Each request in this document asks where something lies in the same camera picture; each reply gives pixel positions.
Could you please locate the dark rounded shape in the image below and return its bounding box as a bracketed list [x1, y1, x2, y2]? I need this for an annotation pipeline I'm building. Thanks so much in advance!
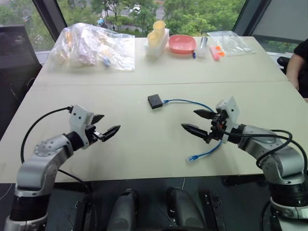
[112, 188, 140, 231]
[167, 186, 205, 231]

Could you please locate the clear stuffed plastic bag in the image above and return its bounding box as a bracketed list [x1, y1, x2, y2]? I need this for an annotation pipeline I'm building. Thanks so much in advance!
[45, 22, 136, 72]

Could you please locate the small black adapter box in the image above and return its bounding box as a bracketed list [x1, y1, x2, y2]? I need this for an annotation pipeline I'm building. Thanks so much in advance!
[147, 94, 164, 110]

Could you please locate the pink plastic bowl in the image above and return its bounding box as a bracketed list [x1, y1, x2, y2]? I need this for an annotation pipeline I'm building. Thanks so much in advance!
[168, 34, 196, 54]

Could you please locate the black table frame bar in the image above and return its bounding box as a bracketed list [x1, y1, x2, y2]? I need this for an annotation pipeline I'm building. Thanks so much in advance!
[198, 187, 227, 231]

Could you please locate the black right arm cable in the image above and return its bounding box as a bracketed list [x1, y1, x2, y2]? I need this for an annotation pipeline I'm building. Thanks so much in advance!
[222, 129, 294, 169]

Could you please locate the clear zip bag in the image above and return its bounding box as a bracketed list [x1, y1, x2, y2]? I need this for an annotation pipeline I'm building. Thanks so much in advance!
[206, 31, 256, 57]

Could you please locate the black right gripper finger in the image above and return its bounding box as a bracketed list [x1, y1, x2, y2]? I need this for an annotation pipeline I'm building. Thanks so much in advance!
[180, 123, 209, 141]
[193, 109, 215, 120]

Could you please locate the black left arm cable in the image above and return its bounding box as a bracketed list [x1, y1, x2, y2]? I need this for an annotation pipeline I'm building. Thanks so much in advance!
[20, 106, 74, 165]

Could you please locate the blue Ethernet cable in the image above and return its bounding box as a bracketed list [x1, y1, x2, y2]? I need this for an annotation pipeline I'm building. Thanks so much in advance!
[161, 98, 223, 165]

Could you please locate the black mesh chair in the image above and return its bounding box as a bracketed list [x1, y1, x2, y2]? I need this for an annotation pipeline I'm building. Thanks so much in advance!
[0, 24, 43, 103]

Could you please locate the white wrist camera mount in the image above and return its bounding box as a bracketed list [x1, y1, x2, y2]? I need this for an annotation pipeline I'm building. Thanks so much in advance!
[216, 96, 242, 144]
[69, 104, 96, 150]

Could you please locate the pale yellow plastic cup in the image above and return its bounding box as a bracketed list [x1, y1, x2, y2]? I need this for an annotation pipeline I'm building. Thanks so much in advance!
[154, 20, 167, 34]
[147, 31, 160, 48]

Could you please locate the person in black shirt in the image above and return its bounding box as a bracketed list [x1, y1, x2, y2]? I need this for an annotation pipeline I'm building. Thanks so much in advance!
[286, 42, 308, 99]

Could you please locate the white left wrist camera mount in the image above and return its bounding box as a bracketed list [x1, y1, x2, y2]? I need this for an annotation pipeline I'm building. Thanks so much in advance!
[69, 104, 96, 150]

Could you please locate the dark window frame pillar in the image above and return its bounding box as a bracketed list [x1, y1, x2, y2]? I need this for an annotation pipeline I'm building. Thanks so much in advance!
[232, 0, 256, 37]
[35, 0, 68, 50]

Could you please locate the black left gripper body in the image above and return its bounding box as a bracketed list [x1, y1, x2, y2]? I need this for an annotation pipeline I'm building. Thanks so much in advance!
[85, 124, 103, 145]

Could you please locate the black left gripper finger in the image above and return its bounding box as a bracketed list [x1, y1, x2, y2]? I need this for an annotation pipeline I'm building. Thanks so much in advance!
[92, 114, 105, 125]
[99, 124, 121, 142]

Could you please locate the pink case with orange caps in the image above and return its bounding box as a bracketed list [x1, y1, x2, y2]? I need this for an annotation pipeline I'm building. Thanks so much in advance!
[209, 45, 226, 62]

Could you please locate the black chair armrest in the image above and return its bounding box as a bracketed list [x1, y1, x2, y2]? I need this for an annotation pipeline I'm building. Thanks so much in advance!
[276, 56, 290, 76]

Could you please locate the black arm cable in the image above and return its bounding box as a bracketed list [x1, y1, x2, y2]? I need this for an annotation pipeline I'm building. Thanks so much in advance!
[222, 129, 294, 169]
[20, 106, 74, 165]

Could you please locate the clear plastic bottle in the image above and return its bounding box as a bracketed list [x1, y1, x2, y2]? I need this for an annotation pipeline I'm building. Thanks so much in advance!
[192, 36, 209, 60]

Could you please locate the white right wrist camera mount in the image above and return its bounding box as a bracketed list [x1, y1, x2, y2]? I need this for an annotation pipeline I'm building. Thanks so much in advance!
[216, 96, 242, 144]

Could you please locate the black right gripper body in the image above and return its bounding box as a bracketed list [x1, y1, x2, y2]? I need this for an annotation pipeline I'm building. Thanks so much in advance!
[205, 109, 229, 145]

